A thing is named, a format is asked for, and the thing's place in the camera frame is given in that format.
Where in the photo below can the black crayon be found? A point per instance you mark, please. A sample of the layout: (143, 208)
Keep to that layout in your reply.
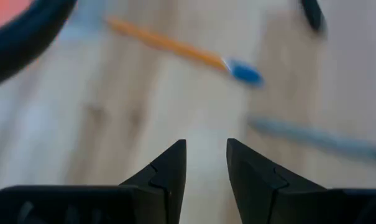
(313, 14)

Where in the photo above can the grey crayon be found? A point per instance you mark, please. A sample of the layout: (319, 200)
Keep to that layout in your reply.
(315, 138)

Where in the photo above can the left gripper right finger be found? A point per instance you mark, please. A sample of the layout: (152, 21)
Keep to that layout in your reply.
(262, 196)

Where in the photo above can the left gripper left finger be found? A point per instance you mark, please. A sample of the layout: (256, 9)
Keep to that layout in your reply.
(156, 193)

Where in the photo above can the orange pencil blue cap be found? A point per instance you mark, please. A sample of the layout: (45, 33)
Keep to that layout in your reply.
(175, 46)

